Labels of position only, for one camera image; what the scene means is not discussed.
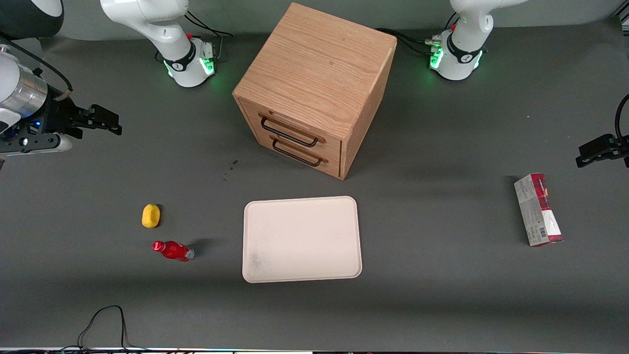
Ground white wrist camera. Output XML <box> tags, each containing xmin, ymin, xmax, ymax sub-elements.
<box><xmin>0</xmin><ymin>134</ymin><xmax>74</xmax><ymax>158</ymax></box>

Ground black cables at arm base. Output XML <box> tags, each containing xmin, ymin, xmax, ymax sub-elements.
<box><xmin>184</xmin><ymin>11</ymin><xmax>234</xmax><ymax>62</ymax></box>
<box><xmin>375</xmin><ymin>14</ymin><xmax>460</xmax><ymax>56</ymax></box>

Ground black handle of higher drawer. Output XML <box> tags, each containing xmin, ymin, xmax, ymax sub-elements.
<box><xmin>258</xmin><ymin>114</ymin><xmax>326</xmax><ymax>148</ymax></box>

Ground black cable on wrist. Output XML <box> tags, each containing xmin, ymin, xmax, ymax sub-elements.
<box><xmin>0</xmin><ymin>32</ymin><xmax>74</xmax><ymax>102</ymax></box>
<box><xmin>615</xmin><ymin>93</ymin><xmax>629</xmax><ymax>144</ymax></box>

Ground black handle of lower drawer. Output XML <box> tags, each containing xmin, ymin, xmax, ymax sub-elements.
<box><xmin>271</xmin><ymin>137</ymin><xmax>329</xmax><ymax>167</ymax></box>

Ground black cable on right wrist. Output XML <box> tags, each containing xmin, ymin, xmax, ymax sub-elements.
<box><xmin>0</xmin><ymin>32</ymin><xmax>74</xmax><ymax>102</ymax></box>

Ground black cables at right arm base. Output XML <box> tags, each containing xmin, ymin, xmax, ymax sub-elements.
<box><xmin>184</xmin><ymin>11</ymin><xmax>234</xmax><ymax>62</ymax></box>

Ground red coke bottle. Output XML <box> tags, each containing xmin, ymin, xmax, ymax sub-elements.
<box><xmin>152</xmin><ymin>240</ymin><xmax>195</xmax><ymax>262</ymax></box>

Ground black cables at left arm base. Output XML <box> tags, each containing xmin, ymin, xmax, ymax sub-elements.
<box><xmin>375</xmin><ymin>14</ymin><xmax>460</xmax><ymax>56</ymax></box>

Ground red and white carton box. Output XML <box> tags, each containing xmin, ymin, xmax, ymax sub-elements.
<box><xmin>514</xmin><ymin>173</ymin><xmax>564</xmax><ymax>247</ymax></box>

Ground black looped cable on table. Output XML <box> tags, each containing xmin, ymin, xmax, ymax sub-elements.
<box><xmin>61</xmin><ymin>305</ymin><xmax>148</xmax><ymax>353</ymax></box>

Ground black cable on left wrist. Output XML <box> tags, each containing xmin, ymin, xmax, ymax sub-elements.
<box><xmin>615</xmin><ymin>93</ymin><xmax>629</xmax><ymax>144</ymax></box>

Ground cream rectangular tray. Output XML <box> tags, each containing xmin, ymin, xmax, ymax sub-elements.
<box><xmin>242</xmin><ymin>196</ymin><xmax>363</xmax><ymax>284</ymax></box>

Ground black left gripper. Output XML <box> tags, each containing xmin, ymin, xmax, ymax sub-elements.
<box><xmin>575</xmin><ymin>134</ymin><xmax>629</xmax><ymax>169</ymax></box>

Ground yellow lemon-shaped object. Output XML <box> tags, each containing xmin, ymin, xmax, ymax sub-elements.
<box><xmin>142</xmin><ymin>204</ymin><xmax>161</xmax><ymax>229</ymax></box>

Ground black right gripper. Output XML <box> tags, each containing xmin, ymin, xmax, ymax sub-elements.
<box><xmin>0</xmin><ymin>96</ymin><xmax>123</xmax><ymax>154</ymax></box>

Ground wooden drawer cabinet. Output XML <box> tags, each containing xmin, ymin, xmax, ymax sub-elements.
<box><xmin>232</xmin><ymin>2</ymin><xmax>398</xmax><ymax>180</ymax></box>

